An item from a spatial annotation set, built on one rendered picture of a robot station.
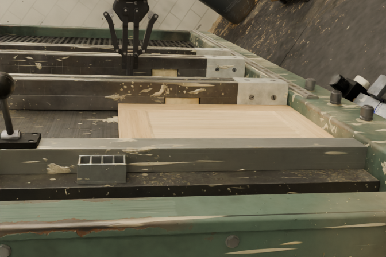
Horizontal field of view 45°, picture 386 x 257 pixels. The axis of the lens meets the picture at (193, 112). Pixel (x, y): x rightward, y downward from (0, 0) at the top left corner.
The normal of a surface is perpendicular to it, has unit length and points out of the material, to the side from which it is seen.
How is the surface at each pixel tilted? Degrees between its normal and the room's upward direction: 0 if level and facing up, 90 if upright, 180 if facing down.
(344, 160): 90
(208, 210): 55
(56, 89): 90
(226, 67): 90
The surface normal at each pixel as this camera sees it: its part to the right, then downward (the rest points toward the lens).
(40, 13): 0.26, 0.12
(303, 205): 0.05, -0.97
